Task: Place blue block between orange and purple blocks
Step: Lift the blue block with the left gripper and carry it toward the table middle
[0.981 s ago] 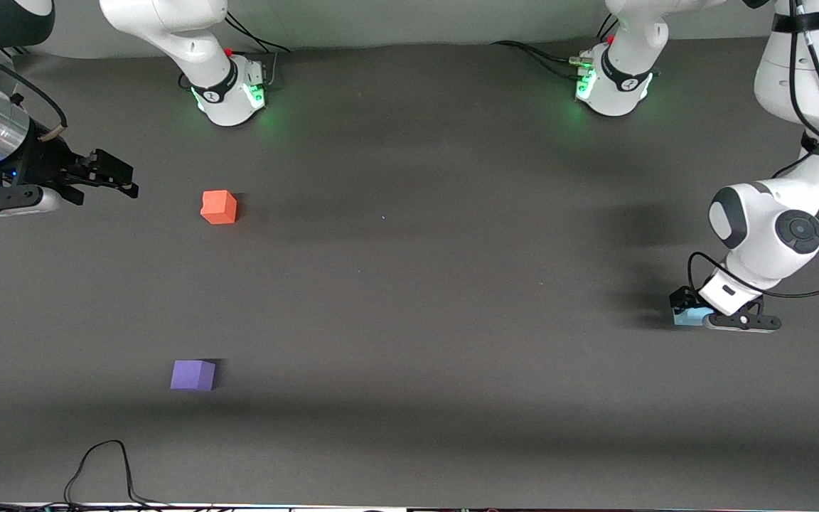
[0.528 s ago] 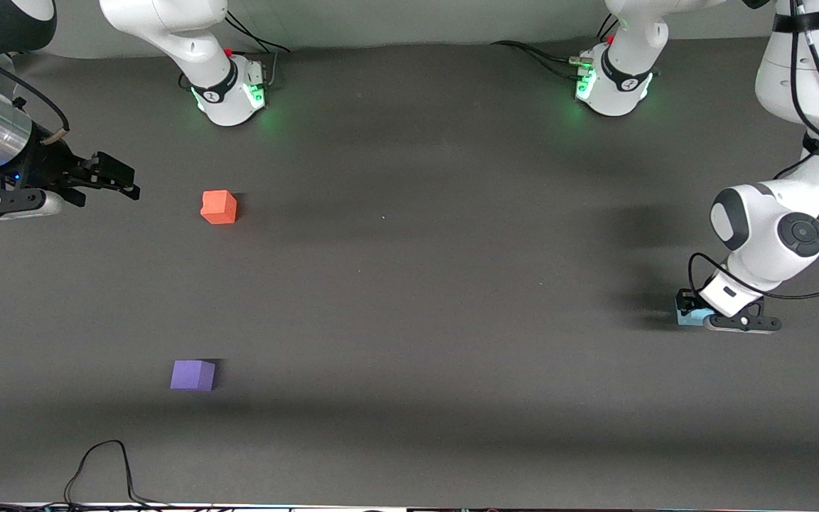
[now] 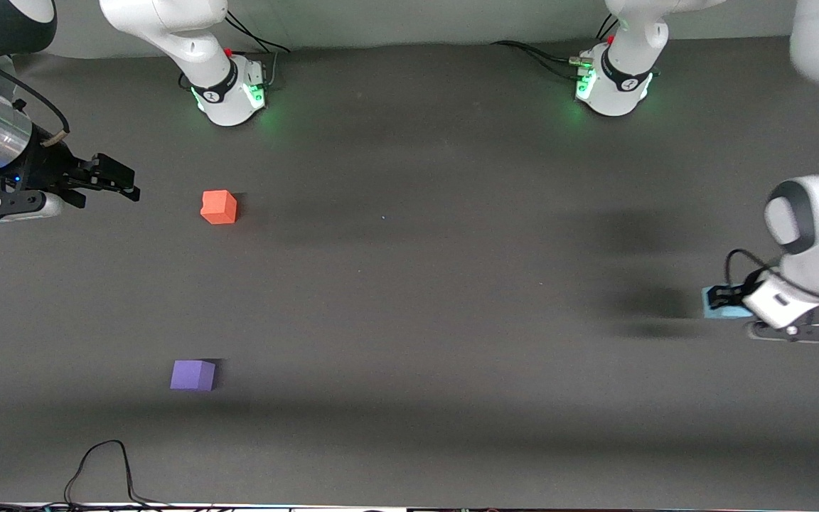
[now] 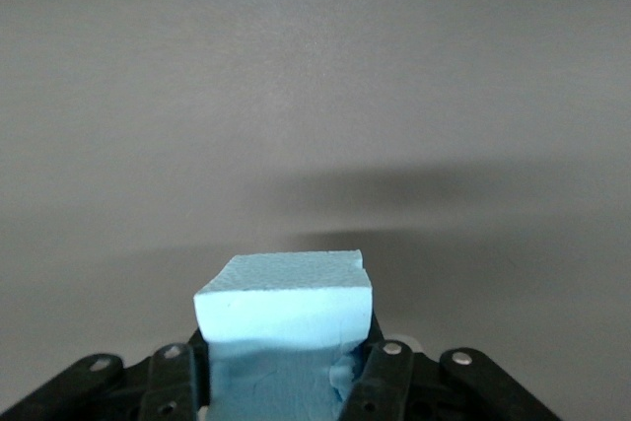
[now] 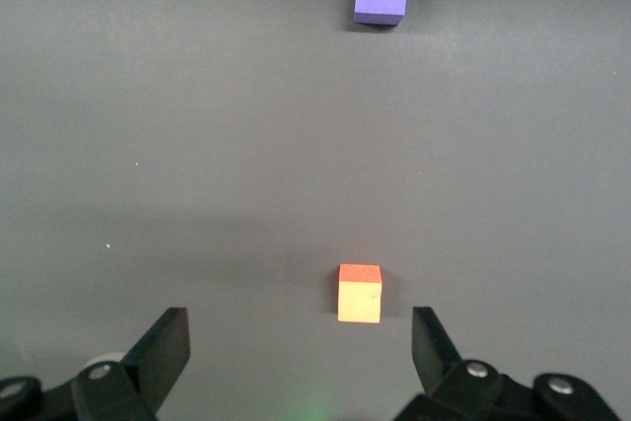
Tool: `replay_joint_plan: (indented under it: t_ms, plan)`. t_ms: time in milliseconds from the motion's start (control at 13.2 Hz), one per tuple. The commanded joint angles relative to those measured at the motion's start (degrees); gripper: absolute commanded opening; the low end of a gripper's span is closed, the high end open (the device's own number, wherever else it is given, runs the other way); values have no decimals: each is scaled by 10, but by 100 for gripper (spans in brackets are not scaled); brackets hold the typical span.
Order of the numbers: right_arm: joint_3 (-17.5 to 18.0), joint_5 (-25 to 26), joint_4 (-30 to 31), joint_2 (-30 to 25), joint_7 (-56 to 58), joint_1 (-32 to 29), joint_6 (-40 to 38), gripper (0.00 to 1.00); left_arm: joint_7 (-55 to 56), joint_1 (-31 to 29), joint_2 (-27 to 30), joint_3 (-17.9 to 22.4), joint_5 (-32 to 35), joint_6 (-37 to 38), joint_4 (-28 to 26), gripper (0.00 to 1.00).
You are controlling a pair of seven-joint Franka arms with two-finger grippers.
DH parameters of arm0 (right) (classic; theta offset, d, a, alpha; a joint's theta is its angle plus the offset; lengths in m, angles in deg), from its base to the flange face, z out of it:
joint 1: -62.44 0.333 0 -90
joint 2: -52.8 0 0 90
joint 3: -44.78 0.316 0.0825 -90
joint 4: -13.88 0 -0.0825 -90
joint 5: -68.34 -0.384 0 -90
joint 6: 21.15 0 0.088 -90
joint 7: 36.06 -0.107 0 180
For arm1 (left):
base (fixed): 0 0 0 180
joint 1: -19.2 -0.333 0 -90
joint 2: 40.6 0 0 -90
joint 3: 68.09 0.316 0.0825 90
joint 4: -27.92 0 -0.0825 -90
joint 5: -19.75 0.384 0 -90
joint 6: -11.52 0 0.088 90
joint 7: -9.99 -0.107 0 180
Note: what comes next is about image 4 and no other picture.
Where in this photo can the dark grey table mat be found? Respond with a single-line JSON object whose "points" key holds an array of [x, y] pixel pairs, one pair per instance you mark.
{"points": [[315, 95]]}

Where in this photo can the light blue foam block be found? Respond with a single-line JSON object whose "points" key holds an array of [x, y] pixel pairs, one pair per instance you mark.
{"points": [[281, 312]]}

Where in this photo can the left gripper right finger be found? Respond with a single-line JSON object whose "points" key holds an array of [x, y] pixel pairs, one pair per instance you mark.
{"points": [[389, 381]]}

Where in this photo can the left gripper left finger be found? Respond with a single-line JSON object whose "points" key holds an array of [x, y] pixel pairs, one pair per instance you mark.
{"points": [[170, 381]]}

